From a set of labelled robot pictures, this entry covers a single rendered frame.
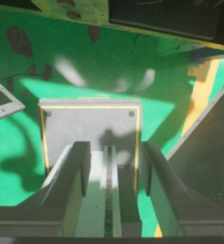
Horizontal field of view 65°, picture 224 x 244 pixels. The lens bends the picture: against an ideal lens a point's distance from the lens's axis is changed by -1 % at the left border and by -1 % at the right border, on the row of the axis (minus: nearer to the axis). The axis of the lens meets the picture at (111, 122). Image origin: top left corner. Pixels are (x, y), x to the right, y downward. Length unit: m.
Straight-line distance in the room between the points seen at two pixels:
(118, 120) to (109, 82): 0.40
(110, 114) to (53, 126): 0.39
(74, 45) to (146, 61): 0.58
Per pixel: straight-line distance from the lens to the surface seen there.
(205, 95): 1.68
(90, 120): 1.20
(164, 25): 0.76
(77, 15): 0.72
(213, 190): 0.65
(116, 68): 1.47
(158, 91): 1.53
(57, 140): 1.29
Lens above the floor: 1.47
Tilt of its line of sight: 75 degrees down
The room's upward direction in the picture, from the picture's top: 179 degrees clockwise
